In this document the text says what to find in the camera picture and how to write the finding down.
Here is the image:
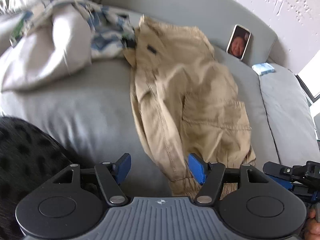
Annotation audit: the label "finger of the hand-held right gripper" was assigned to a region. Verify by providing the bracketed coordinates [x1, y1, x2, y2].
[262, 161, 303, 181]

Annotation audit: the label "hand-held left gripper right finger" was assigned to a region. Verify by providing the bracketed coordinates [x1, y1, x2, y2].
[188, 153, 270, 205]

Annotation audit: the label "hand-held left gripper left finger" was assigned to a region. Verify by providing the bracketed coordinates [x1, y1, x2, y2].
[50, 153, 132, 205]

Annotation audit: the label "khaki cargo pants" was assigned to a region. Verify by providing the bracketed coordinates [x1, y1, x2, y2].
[124, 15, 257, 197]

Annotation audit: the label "person's right hand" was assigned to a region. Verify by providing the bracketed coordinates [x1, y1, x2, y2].
[304, 206, 320, 240]

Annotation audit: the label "grey sofa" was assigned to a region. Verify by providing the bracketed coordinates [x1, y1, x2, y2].
[0, 0, 320, 205]

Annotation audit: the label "window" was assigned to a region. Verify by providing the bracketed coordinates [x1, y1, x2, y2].
[297, 66, 320, 101]

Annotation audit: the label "person's dark spotted trouser leg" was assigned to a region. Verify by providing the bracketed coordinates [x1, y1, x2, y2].
[0, 116, 98, 240]

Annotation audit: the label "blue white tissue packet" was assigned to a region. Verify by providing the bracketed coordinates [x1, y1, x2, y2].
[251, 62, 275, 76]

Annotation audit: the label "smartphone in white case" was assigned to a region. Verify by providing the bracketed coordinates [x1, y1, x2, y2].
[226, 24, 251, 61]

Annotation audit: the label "white blue patterned garment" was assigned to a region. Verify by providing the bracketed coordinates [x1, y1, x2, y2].
[1, 0, 137, 92]

